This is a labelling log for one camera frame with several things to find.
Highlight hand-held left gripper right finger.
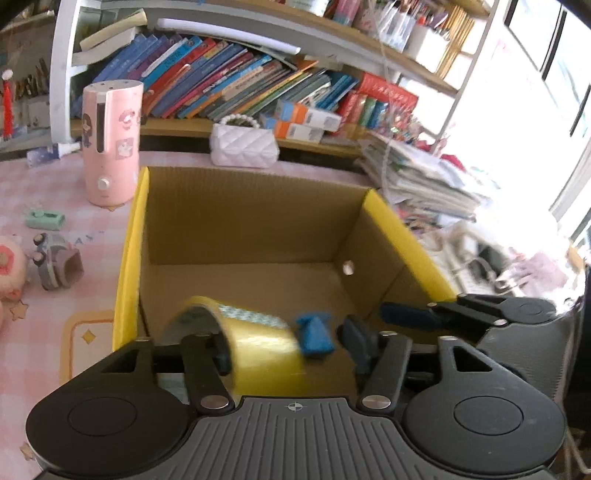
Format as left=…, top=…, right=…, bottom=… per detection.
left=339, top=316, right=509, bottom=409

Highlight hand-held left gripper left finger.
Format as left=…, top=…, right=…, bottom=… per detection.
left=92, top=333, right=235, bottom=412

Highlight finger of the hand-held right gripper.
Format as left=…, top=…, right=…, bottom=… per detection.
left=381, top=294, right=558, bottom=343

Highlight yellow tape roll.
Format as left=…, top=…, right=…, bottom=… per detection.
left=159, top=295, right=305, bottom=398

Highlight small blue toy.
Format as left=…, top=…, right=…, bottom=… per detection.
left=295, top=313, right=334, bottom=357

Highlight yellow-edged cardboard box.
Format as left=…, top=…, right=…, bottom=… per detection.
left=112, top=166, right=460, bottom=402

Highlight grey toy car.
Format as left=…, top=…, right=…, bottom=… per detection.
left=30, top=233, right=84, bottom=291

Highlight pink plush paw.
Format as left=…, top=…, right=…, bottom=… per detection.
left=0, top=235, right=28, bottom=301

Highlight stack of papers and notebooks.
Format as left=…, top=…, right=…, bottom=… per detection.
left=360, top=131, right=490, bottom=227

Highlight pink checked tablecloth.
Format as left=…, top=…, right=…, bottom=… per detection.
left=0, top=150, right=370, bottom=462

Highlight colourful figurine cluster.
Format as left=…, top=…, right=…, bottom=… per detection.
left=392, top=115, right=444, bottom=148

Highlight white quilted handbag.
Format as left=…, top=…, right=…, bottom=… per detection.
left=210, top=114, right=280, bottom=169

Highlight orange and white box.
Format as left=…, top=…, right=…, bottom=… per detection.
left=276, top=99, right=342, bottom=132
left=265, top=117, right=325, bottom=144

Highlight row of red thick books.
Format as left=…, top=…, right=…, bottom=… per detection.
left=339, top=71, right=419, bottom=130

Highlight mint green correction tape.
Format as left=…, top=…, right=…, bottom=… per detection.
left=25, top=209, right=65, bottom=230

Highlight pink humidifier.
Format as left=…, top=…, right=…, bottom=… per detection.
left=82, top=79, right=145, bottom=207

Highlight row of colourful books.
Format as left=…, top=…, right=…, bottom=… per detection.
left=81, top=33, right=361, bottom=121

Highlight white pen holders with pens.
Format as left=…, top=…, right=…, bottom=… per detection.
left=369, top=0, right=462, bottom=65

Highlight white light bar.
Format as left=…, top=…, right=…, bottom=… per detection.
left=156, top=17, right=301, bottom=55

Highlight white bookshelf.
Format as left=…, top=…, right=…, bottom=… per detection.
left=48, top=0, right=504, bottom=158

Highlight red tassel ornament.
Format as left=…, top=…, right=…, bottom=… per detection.
left=0, top=69, right=17, bottom=139

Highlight cluster of pens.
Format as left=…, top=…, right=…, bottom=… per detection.
left=9, top=60, right=49, bottom=100

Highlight beige lying book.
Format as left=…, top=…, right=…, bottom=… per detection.
left=71, top=9, right=148, bottom=65

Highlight window frame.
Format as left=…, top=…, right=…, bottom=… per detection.
left=503, top=0, right=591, bottom=139

